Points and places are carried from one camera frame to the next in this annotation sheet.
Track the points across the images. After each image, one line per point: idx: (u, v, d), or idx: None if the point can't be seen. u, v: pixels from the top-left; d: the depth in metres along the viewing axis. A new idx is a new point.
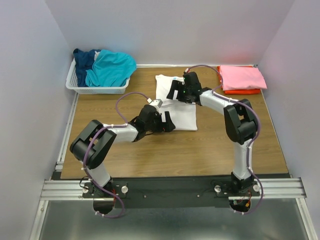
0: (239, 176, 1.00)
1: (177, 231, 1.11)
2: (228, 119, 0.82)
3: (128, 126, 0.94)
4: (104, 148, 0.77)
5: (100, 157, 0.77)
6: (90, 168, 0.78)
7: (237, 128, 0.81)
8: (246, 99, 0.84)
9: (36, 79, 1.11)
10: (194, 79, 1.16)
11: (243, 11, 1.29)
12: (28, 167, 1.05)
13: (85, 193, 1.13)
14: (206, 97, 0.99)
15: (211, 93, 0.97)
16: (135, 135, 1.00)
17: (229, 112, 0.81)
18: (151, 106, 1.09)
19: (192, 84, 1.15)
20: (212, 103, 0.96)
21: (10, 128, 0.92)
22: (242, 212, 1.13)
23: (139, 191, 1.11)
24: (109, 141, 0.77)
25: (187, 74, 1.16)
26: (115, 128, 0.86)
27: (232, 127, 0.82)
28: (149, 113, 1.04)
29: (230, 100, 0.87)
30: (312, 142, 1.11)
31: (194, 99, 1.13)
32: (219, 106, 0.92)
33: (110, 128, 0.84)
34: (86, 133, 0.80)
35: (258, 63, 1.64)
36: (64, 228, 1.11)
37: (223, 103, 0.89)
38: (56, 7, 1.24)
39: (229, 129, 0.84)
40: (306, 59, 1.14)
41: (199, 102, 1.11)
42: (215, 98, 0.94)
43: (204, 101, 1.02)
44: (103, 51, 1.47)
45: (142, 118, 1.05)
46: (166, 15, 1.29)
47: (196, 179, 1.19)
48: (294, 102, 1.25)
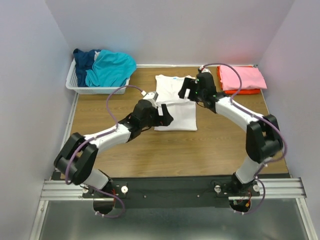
0: (241, 180, 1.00)
1: (177, 231, 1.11)
2: (251, 137, 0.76)
3: (117, 130, 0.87)
4: (87, 164, 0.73)
5: (84, 173, 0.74)
6: (75, 184, 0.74)
7: (260, 148, 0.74)
8: (272, 116, 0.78)
9: (36, 78, 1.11)
10: (210, 82, 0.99)
11: (243, 11, 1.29)
12: (28, 167, 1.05)
13: (85, 193, 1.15)
14: (224, 106, 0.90)
15: (230, 102, 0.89)
16: (128, 135, 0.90)
17: (254, 129, 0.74)
18: (147, 101, 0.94)
19: (207, 87, 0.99)
20: (231, 113, 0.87)
21: (10, 128, 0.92)
22: (242, 212, 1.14)
23: (140, 191, 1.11)
24: (91, 157, 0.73)
25: (201, 76, 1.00)
26: (99, 138, 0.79)
27: (255, 146, 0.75)
28: (144, 109, 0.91)
29: (253, 115, 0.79)
30: (312, 142, 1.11)
31: (208, 105, 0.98)
32: (238, 118, 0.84)
33: (93, 139, 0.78)
34: (67, 148, 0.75)
35: (258, 63, 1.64)
36: (64, 228, 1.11)
37: (245, 117, 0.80)
38: (56, 7, 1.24)
39: (250, 146, 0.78)
40: (306, 59, 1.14)
41: (214, 108, 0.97)
42: (235, 109, 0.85)
43: (220, 110, 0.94)
44: (103, 51, 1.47)
45: (136, 116, 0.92)
46: (166, 15, 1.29)
47: (196, 179, 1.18)
48: (294, 102, 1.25)
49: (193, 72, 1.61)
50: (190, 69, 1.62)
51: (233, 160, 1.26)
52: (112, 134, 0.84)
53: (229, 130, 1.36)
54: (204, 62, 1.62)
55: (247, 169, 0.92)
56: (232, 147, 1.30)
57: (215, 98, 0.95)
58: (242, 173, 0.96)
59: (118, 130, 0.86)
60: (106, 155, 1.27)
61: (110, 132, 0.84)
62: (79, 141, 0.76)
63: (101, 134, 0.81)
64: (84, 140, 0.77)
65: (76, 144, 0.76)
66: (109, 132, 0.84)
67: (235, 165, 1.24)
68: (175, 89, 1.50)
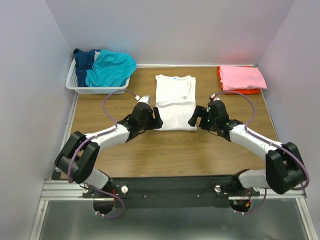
0: (243, 184, 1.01)
1: (177, 231, 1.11)
2: (271, 166, 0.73)
3: (116, 129, 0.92)
4: (89, 161, 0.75)
5: (86, 171, 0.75)
6: (76, 182, 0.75)
7: (282, 179, 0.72)
8: (292, 143, 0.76)
9: (36, 79, 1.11)
10: (222, 110, 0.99)
11: (243, 11, 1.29)
12: (28, 167, 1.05)
13: (85, 193, 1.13)
14: (239, 135, 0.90)
15: (245, 130, 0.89)
16: (127, 134, 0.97)
17: (273, 160, 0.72)
18: (145, 104, 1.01)
19: (219, 116, 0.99)
20: (247, 141, 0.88)
21: (11, 128, 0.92)
22: (242, 212, 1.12)
23: (140, 191, 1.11)
24: (93, 154, 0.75)
25: (213, 104, 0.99)
26: (99, 137, 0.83)
27: (276, 177, 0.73)
28: (143, 110, 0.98)
29: (271, 144, 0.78)
30: (312, 142, 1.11)
31: (222, 133, 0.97)
32: (256, 147, 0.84)
33: (94, 137, 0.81)
34: (68, 146, 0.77)
35: (258, 63, 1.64)
36: (64, 227, 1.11)
37: (264, 146, 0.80)
38: (56, 7, 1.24)
39: (271, 177, 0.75)
40: (306, 60, 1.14)
41: (228, 136, 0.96)
42: (252, 137, 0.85)
43: (235, 139, 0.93)
44: (103, 51, 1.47)
45: (135, 116, 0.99)
46: (166, 15, 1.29)
47: (196, 179, 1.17)
48: (294, 102, 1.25)
49: (193, 72, 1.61)
50: (190, 69, 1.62)
51: (233, 160, 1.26)
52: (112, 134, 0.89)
53: None
54: (204, 63, 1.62)
55: (254, 179, 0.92)
56: (232, 147, 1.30)
57: (229, 126, 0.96)
58: (248, 181, 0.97)
59: (117, 130, 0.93)
60: (105, 155, 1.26)
61: (110, 132, 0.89)
62: (80, 140, 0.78)
63: (102, 133, 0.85)
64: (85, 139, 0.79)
65: (76, 143, 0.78)
66: (109, 132, 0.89)
67: (235, 165, 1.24)
68: (175, 89, 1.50)
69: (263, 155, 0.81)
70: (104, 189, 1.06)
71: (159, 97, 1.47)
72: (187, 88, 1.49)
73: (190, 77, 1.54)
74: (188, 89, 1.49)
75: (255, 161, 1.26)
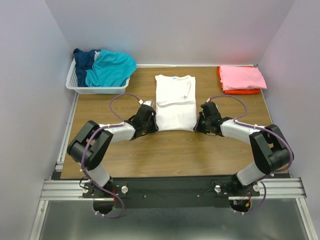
0: (242, 181, 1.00)
1: (177, 231, 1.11)
2: (255, 146, 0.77)
3: (125, 125, 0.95)
4: (101, 149, 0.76)
5: (98, 158, 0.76)
6: (87, 168, 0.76)
7: (267, 158, 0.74)
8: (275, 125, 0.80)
9: (36, 78, 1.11)
10: (214, 109, 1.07)
11: (243, 12, 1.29)
12: (29, 167, 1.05)
13: (84, 193, 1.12)
14: (229, 127, 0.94)
15: (233, 122, 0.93)
16: (132, 132, 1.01)
17: (256, 139, 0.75)
18: (147, 105, 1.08)
19: (211, 114, 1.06)
20: (235, 132, 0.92)
21: (11, 127, 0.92)
22: (242, 212, 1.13)
23: (139, 190, 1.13)
24: (105, 142, 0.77)
25: (205, 104, 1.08)
26: (111, 127, 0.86)
27: (261, 157, 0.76)
28: (146, 111, 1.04)
29: (255, 127, 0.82)
30: (312, 142, 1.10)
31: (214, 130, 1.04)
32: (243, 134, 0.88)
33: (106, 128, 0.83)
34: (83, 134, 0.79)
35: (258, 63, 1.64)
36: (65, 227, 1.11)
37: (248, 130, 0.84)
38: (56, 7, 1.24)
39: (258, 158, 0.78)
40: (306, 60, 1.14)
41: (220, 132, 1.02)
42: (239, 127, 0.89)
43: (226, 132, 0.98)
44: (103, 51, 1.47)
45: (140, 117, 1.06)
46: (166, 15, 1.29)
47: (196, 179, 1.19)
48: (294, 102, 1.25)
49: (193, 71, 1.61)
50: (190, 69, 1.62)
51: (233, 160, 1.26)
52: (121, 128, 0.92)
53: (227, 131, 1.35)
54: (204, 63, 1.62)
55: (252, 175, 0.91)
56: (232, 147, 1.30)
57: (220, 122, 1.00)
58: (246, 176, 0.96)
59: (125, 125, 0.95)
60: (105, 155, 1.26)
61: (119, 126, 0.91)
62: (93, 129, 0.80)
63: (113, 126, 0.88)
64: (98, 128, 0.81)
65: (90, 131, 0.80)
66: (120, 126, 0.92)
67: (235, 165, 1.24)
68: (175, 88, 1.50)
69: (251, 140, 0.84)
70: (105, 189, 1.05)
71: (158, 97, 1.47)
72: (187, 87, 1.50)
73: (190, 77, 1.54)
74: (188, 89, 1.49)
75: None
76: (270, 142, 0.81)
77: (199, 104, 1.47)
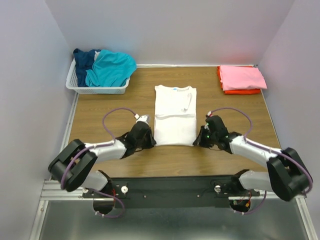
0: (244, 186, 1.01)
1: (177, 231, 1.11)
2: (274, 174, 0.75)
3: (114, 144, 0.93)
4: (83, 171, 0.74)
5: (79, 180, 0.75)
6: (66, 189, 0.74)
7: (286, 184, 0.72)
8: (291, 149, 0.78)
9: (36, 78, 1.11)
10: (220, 124, 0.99)
11: (243, 11, 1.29)
12: (29, 167, 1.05)
13: (84, 193, 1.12)
14: (239, 146, 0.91)
15: (244, 141, 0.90)
16: (122, 151, 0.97)
17: (275, 167, 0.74)
18: (144, 123, 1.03)
19: (218, 131, 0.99)
20: (247, 152, 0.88)
21: (11, 127, 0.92)
22: (243, 212, 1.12)
23: (139, 190, 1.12)
24: (88, 164, 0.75)
25: (211, 119, 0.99)
26: (98, 148, 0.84)
27: (281, 185, 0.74)
28: (140, 130, 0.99)
29: (271, 151, 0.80)
30: (312, 142, 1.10)
31: (222, 146, 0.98)
32: (256, 156, 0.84)
33: (92, 148, 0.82)
34: (66, 153, 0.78)
35: (258, 63, 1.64)
36: (65, 227, 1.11)
37: (263, 154, 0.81)
38: (56, 7, 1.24)
39: (277, 186, 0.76)
40: (306, 60, 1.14)
41: (229, 149, 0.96)
42: (251, 147, 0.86)
43: (236, 150, 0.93)
44: (103, 51, 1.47)
45: (133, 135, 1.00)
46: (166, 15, 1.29)
47: (196, 179, 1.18)
48: (294, 102, 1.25)
49: (193, 71, 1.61)
50: (190, 68, 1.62)
51: (233, 160, 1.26)
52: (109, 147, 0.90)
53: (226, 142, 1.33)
54: (204, 63, 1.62)
55: (258, 182, 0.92)
56: None
57: (229, 138, 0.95)
58: (249, 182, 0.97)
59: (114, 144, 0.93)
60: None
61: (108, 145, 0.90)
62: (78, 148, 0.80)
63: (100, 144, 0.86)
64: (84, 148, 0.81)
65: (74, 151, 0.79)
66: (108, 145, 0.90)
67: (235, 166, 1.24)
68: (174, 100, 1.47)
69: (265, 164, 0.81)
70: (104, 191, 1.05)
71: (157, 108, 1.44)
72: (188, 100, 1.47)
73: (190, 88, 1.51)
74: (188, 101, 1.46)
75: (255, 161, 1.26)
76: (287, 166, 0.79)
77: (199, 105, 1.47)
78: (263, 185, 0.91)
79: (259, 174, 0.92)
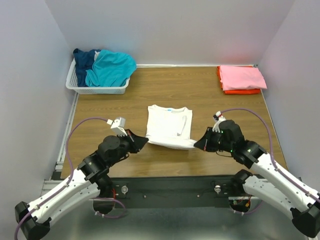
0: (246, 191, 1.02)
1: (177, 231, 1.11)
2: (308, 221, 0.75)
3: (69, 185, 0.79)
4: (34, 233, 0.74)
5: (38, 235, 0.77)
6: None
7: (316, 228, 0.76)
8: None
9: (35, 78, 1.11)
10: (238, 133, 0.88)
11: (243, 11, 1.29)
12: (28, 167, 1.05)
13: None
14: (266, 171, 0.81)
15: (275, 168, 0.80)
16: (88, 182, 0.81)
17: (315, 218, 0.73)
18: (114, 139, 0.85)
19: (235, 141, 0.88)
20: (275, 181, 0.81)
21: (11, 126, 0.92)
22: (242, 212, 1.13)
23: (139, 190, 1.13)
24: (33, 230, 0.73)
25: (227, 128, 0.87)
26: (43, 204, 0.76)
27: (309, 227, 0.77)
28: (107, 150, 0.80)
29: (308, 194, 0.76)
30: (312, 142, 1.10)
31: (242, 160, 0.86)
32: (287, 191, 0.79)
33: (36, 209, 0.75)
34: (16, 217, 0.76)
35: (258, 63, 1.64)
36: (64, 228, 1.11)
37: (300, 196, 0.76)
38: (56, 7, 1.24)
39: (301, 225, 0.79)
40: (306, 59, 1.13)
41: (248, 164, 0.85)
42: (284, 181, 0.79)
43: (257, 171, 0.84)
44: (103, 51, 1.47)
45: (101, 155, 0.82)
46: (166, 15, 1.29)
47: (196, 179, 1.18)
48: (294, 102, 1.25)
49: (193, 71, 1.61)
50: (190, 69, 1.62)
51: (233, 160, 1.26)
52: (63, 192, 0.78)
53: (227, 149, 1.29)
54: (204, 63, 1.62)
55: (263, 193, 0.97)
56: None
57: (250, 152, 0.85)
58: (254, 191, 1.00)
59: (70, 185, 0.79)
60: None
61: (59, 192, 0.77)
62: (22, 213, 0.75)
63: (47, 197, 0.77)
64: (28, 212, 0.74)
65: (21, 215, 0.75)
66: (58, 191, 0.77)
67: (235, 165, 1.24)
68: (167, 121, 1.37)
69: (296, 202, 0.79)
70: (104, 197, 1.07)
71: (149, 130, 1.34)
72: (182, 123, 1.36)
73: (185, 109, 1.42)
74: (182, 124, 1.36)
75: None
76: None
77: (199, 105, 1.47)
78: (263, 197, 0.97)
79: (268, 189, 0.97)
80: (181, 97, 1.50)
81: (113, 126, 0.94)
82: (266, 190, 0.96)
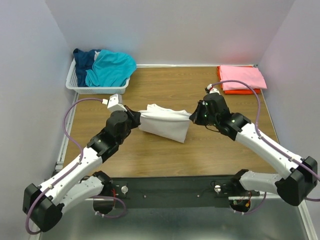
0: (245, 186, 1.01)
1: (177, 231, 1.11)
2: (291, 185, 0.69)
3: (81, 163, 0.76)
4: (48, 217, 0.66)
5: (49, 222, 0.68)
6: (42, 230, 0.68)
7: (300, 194, 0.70)
8: (311, 158, 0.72)
9: (35, 77, 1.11)
10: (222, 104, 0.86)
11: (243, 11, 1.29)
12: (28, 167, 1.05)
13: None
14: (249, 139, 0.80)
15: (258, 136, 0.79)
16: (100, 159, 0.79)
17: (298, 182, 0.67)
18: (121, 113, 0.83)
19: (220, 112, 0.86)
20: (257, 148, 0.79)
21: (10, 126, 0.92)
22: (243, 212, 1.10)
23: (139, 190, 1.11)
24: (48, 213, 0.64)
25: (212, 99, 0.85)
26: (57, 184, 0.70)
27: (292, 193, 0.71)
28: (116, 125, 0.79)
29: (292, 159, 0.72)
30: (312, 142, 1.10)
31: (226, 131, 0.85)
32: (270, 158, 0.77)
33: (49, 189, 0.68)
34: (26, 202, 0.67)
35: (258, 63, 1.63)
36: (65, 227, 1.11)
37: (282, 161, 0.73)
38: (56, 7, 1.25)
39: (285, 192, 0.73)
40: (306, 59, 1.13)
41: (233, 135, 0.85)
42: (266, 147, 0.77)
43: (241, 141, 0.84)
44: (103, 51, 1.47)
45: (110, 132, 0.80)
46: (166, 15, 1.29)
47: (195, 179, 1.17)
48: (294, 102, 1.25)
49: (193, 71, 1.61)
50: (190, 68, 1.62)
51: (233, 160, 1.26)
52: (76, 170, 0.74)
53: (227, 149, 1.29)
54: (204, 63, 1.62)
55: (258, 183, 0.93)
56: (232, 148, 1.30)
57: (234, 123, 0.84)
58: (251, 184, 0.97)
59: (83, 163, 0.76)
60: None
61: (72, 171, 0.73)
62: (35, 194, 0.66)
63: (60, 176, 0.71)
64: (40, 193, 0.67)
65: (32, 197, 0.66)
66: (72, 170, 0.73)
67: (234, 165, 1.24)
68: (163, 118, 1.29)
69: (279, 169, 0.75)
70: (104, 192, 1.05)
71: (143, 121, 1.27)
72: None
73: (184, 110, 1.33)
74: None
75: (255, 161, 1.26)
76: None
77: None
78: (259, 184, 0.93)
79: (262, 176, 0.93)
80: (181, 97, 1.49)
81: (109, 105, 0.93)
82: (261, 177, 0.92)
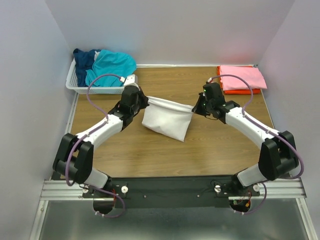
0: (243, 182, 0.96)
1: (177, 231, 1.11)
2: (265, 154, 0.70)
3: (108, 121, 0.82)
4: (85, 162, 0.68)
5: (85, 171, 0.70)
6: (78, 182, 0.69)
7: (276, 164, 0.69)
8: (288, 132, 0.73)
9: (35, 77, 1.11)
10: (218, 91, 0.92)
11: (243, 11, 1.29)
12: (28, 167, 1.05)
13: (85, 193, 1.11)
14: (235, 119, 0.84)
15: (242, 114, 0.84)
16: (121, 123, 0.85)
17: (269, 149, 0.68)
18: (133, 87, 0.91)
19: (215, 97, 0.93)
20: (242, 126, 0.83)
21: (10, 127, 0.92)
22: (242, 212, 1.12)
23: (139, 191, 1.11)
24: (88, 155, 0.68)
25: (208, 85, 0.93)
26: (91, 134, 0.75)
27: (268, 165, 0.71)
28: (131, 95, 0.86)
29: (268, 131, 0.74)
30: (311, 142, 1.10)
31: (217, 114, 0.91)
32: (251, 133, 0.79)
33: (86, 136, 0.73)
34: (63, 151, 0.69)
35: (258, 63, 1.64)
36: (65, 227, 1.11)
37: (260, 133, 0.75)
38: (56, 7, 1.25)
39: (263, 164, 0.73)
40: (306, 59, 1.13)
41: (223, 118, 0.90)
42: (247, 123, 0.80)
43: (230, 122, 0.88)
44: (103, 51, 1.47)
45: (125, 103, 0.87)
46: (166, 15, 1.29)
47: (196, 179, 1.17)
48: (293, 102, 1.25)
49: (193, 72, 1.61)
50: (190, 69, 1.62)
51: (233, 160, 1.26)
52: (105, 127, 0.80)
53: (227, 149, 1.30)
54: (205, 63, 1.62)
55: (250, 175, 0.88)
56: (232, 147, 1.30)
57: (225, 107, 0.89)
58: (245, 178, 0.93)
59: (109, 122, 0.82)
60: (105, 155, 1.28)
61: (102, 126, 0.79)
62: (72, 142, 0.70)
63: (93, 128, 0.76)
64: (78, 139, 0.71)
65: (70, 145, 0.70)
66: (101, 125, 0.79)
67: (234, 165, 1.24)
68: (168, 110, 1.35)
69: (258, 142, 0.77)
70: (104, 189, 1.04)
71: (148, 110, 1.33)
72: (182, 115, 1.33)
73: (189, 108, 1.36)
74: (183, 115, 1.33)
75: (255, 161, 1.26)
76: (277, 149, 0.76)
77: None
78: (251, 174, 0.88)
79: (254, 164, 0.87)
80: (181, 97, 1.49)
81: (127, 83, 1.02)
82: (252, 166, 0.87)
